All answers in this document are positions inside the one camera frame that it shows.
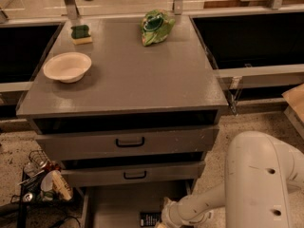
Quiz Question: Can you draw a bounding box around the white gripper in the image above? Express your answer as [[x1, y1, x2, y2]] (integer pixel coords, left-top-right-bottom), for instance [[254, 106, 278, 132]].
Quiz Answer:
[[155, 197, 214, 228]]

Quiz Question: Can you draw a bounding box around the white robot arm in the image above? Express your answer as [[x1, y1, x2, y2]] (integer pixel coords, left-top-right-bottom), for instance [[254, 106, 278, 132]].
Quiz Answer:
[[155, 131, 304, 228]]

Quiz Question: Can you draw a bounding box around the grey middle drawer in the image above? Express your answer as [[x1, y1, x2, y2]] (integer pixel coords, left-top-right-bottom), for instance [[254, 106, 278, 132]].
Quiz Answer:
[[62, 161, 205, 187]]

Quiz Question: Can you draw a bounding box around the grey open bottom drawer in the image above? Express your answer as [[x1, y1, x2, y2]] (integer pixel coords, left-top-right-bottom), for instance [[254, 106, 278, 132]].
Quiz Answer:
[[81, 180, 193, 228]]

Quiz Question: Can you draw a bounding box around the grey top drawer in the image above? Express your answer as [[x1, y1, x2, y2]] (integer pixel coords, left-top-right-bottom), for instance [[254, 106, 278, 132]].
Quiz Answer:
[[36, 126, 219, 161]]

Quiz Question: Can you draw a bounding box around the grey drawer cabinet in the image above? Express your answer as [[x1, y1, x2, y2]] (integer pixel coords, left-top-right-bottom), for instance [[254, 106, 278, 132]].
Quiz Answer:
[[16, 15, 229, 228]]

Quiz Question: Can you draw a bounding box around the white cup in rack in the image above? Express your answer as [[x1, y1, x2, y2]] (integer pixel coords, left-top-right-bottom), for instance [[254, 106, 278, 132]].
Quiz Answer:
[[40, 170, 60, 192]]

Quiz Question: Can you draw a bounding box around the white paper bowl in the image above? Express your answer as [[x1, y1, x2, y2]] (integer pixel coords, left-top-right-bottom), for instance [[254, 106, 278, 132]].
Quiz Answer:
[[43, 52, 92, 84]]

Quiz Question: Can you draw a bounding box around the brown cardboard box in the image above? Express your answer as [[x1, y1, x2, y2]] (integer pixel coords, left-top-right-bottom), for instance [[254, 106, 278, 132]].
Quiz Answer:
[[282, 84, 304, 123]]

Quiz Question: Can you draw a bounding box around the green chip bag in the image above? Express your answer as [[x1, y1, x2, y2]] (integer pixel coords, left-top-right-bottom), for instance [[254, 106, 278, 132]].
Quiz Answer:
[[141, 9, 176, 47]]

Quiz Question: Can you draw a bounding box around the green yellow sponge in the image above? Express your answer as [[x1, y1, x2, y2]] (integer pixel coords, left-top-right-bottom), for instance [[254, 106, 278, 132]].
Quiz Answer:
[[71, 25, 92, 45]]

